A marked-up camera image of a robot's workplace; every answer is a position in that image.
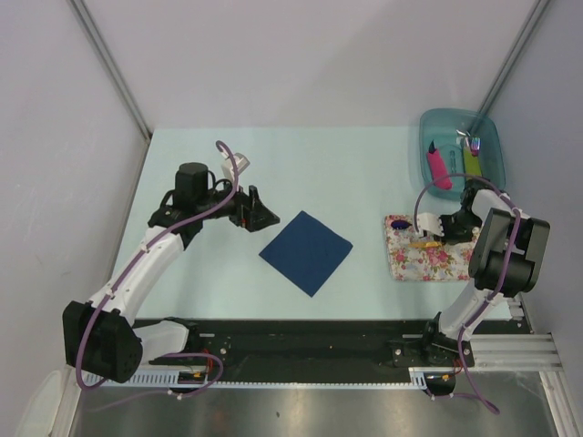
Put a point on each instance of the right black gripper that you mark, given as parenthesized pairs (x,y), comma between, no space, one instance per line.
(448,237)

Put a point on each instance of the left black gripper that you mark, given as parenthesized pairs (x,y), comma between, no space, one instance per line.
(243,204)

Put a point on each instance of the gold knife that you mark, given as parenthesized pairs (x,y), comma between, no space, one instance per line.
(426,244)

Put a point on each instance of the purple spoon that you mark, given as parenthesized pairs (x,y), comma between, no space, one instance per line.
(401,224)

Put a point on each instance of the dark blue paper napkin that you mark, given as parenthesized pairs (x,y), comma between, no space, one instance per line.
(306,253)

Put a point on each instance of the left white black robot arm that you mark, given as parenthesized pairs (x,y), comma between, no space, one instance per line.
(100,336)

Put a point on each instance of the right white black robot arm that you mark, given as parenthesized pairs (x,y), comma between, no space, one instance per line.
(506,260)

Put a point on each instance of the green rolled napkin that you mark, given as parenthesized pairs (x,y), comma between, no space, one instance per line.
(471,164)

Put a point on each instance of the floral cloth mat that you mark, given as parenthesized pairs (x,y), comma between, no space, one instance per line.
(447,263)

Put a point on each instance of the iridescent fork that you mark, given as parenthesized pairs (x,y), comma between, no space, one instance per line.
(474,145)

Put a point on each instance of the teal plastic bin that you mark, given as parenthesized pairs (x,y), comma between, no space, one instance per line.
(455,141)

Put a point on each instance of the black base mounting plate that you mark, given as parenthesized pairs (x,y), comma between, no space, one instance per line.
(345,352)

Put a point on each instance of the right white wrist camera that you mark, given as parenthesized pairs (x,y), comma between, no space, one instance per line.
(428,224)

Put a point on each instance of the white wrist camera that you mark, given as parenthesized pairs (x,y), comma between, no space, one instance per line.
(428,224)
(241,163)

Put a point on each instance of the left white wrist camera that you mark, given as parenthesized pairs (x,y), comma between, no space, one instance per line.
(241,163)

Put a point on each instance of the aluminium rail frame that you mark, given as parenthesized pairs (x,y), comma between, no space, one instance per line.
(510,357)

